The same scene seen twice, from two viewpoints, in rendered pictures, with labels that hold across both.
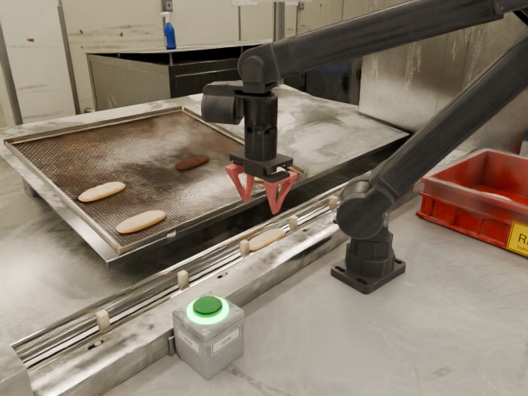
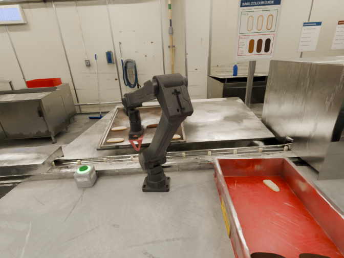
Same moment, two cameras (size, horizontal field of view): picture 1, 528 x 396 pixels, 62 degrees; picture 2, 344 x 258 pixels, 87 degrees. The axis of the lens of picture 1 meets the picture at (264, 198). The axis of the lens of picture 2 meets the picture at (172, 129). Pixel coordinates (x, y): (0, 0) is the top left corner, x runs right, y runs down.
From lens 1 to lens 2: 0.77 m
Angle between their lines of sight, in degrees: 41
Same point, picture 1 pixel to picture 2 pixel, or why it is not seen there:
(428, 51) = (287, 94)
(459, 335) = (140, 221)
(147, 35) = (245, 66)
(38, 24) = (199, 63)
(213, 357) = (78, 182)
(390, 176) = (148, 150)
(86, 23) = (219, 62)
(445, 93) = (292, 119)
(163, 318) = not seen: hidden behind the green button
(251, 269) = (120, 165)
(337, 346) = (109, 199)
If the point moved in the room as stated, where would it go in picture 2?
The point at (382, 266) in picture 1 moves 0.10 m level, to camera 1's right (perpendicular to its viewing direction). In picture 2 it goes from (150, 184) to (167, 195)
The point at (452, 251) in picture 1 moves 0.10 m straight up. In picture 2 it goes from (198, 195) to (199, 175)
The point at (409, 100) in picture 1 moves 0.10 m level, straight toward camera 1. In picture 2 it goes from (278, 119) to (266, 122)
